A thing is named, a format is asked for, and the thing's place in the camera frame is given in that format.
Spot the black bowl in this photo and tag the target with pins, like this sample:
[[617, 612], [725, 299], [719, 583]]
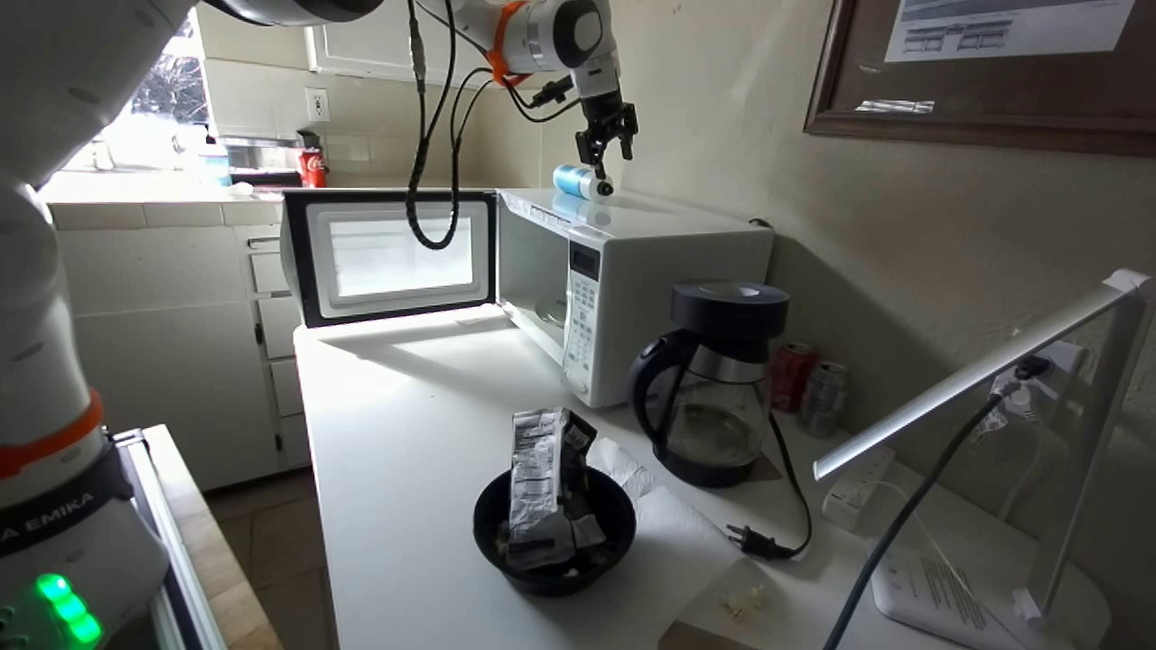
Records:
[[590, 565]]

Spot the white desk lamp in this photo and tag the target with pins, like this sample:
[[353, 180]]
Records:
[[1001, 581]]

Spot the blue white bottle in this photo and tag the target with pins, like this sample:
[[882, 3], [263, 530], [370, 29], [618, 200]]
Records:
[[575, 183]]

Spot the microwave door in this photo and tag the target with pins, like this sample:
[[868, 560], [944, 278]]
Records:
[[380, 253]]

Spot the red soda can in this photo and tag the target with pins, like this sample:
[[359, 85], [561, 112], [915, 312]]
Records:
[[789, 375]]

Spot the framed bulletin board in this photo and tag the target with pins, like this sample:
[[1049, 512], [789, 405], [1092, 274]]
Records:
[[1014, 75]]

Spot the black glass electric kettle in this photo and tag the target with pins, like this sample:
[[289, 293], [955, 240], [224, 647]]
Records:
[[699, 389]]

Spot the white microwave oven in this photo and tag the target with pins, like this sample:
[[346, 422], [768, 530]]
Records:
[[590, 285]]

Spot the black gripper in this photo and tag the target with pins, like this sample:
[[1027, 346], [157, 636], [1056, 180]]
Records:
[[609, 117]]

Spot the silver snack packet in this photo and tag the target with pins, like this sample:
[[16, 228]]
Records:
[[536, 482]]

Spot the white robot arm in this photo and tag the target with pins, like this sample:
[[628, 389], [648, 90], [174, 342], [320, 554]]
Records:
[[76, 554]]

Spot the white drawer cabinet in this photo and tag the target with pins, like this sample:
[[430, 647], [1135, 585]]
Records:
[[276, 323]]

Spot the silver soda can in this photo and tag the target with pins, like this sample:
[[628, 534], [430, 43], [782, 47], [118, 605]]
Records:
[[824, 400]]

